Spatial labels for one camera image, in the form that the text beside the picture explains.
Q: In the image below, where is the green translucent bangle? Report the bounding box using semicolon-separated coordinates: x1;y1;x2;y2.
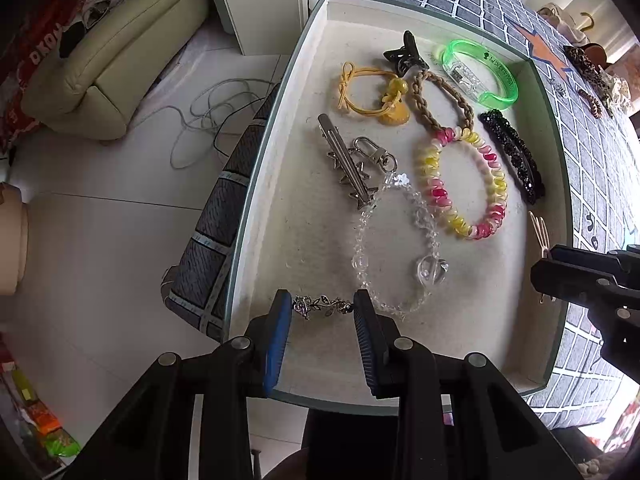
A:
434;39;520;111

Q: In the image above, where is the leopard print scrunchie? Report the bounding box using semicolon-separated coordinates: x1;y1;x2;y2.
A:
564;44;613;91

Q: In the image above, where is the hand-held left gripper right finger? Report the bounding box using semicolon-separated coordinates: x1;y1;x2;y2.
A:
352;289;586;480

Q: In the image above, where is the pink yellow spiral hair tie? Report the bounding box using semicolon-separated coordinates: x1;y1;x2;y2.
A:
413;127;508;241

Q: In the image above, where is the black claw hair clip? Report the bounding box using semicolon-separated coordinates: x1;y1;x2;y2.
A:
383;30;431;77

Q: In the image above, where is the gold thin hair pin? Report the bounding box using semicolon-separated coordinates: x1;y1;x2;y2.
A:
528;211;557;303

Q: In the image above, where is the cream leather sofa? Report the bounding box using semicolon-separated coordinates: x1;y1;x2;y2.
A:
20;0;211;142

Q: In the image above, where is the beige round stool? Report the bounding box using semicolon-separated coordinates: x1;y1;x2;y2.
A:
0;182;30;296

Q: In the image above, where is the white dotted scrunchie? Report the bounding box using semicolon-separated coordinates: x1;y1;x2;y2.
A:
602;75;636;111

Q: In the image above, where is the grey checked tablecloth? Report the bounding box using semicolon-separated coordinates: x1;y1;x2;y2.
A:
160;0;640;431

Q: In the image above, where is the tan braided hair tie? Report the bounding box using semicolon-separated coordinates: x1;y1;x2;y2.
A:
409;70;476;136

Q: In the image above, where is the clear crystal bead keychain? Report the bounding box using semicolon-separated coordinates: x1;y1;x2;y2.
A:
350;136;450;317

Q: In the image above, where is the green snack packet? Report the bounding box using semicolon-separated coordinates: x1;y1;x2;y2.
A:
42;430;82;458

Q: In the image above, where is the silver leaf chain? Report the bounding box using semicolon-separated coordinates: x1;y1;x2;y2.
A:
292;295;357;321

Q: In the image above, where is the brown spiral hair tie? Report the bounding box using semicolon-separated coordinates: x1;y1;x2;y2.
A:
577;87;606;118

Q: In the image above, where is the orange snack packet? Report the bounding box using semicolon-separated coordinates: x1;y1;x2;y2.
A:
25;400;63;436

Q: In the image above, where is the white tray with grey rim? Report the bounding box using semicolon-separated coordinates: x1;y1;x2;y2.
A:
222;0;573;418

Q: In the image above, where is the beige bag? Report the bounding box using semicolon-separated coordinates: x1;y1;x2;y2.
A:
537;2;596;43

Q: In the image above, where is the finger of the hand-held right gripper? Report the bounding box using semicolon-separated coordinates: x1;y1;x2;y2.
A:
549;244;626;272
530;258;618;308

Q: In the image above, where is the silver star hair clip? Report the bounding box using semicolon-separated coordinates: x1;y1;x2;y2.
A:
317;113;380;211

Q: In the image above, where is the black beaded hair clip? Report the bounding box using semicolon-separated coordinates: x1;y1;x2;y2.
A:
477;108;547;206

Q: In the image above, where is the red printed blanket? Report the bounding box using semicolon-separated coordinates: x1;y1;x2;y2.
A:
0;0;121;151

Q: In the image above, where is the white cabinet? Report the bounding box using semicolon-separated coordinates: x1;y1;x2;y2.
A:
200;0;306;57

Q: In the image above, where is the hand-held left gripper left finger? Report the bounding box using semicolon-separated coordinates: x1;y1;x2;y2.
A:
60;289;293;480

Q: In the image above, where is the grey cable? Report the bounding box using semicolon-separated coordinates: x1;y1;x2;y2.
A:
167;77;281;171

